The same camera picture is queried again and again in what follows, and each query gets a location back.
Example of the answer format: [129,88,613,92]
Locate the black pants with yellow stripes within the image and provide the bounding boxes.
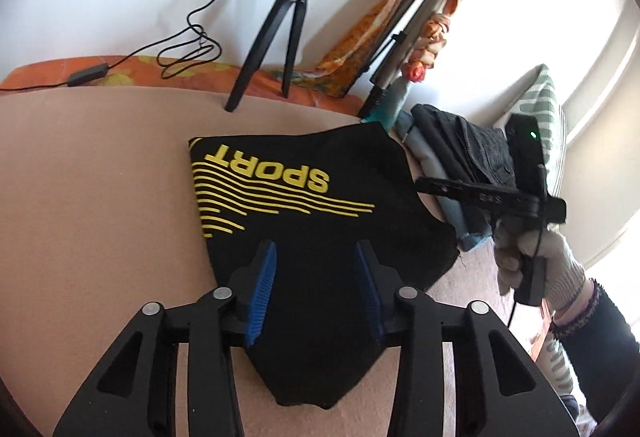
[188,124,460,411]

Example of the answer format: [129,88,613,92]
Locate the green striped white pillow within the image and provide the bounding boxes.
[492,63,569,198]

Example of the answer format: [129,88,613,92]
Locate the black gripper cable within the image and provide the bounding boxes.
[507,166,549,329]

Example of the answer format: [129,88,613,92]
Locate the folded blue jeans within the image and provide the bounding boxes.
[440,194,496,253]

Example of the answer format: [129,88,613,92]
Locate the grey folded garment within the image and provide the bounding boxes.
[395,112,454,224]

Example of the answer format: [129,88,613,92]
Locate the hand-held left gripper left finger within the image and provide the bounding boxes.
[52,239,279,437]

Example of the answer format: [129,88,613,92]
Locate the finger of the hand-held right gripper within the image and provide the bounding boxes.
[413,175,542,214]

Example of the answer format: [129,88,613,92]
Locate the person's right forearm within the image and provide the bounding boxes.
[549,279,640,424]

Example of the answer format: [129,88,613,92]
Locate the folded silver tripod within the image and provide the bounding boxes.
[357,0,459,124]

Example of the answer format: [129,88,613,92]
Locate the black ring light cable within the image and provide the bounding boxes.
[0,0,292,94]

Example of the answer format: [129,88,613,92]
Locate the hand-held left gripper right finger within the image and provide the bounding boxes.
[353,240,581,437]

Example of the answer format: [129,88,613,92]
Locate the folded tripod with orange scarf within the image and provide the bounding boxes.
[315,0,471,128]

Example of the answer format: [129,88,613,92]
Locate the person's right hand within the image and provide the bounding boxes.
[492,222,586,314]

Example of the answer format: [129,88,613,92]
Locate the dark grey folded pants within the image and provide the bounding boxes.
[417,104,519,190]

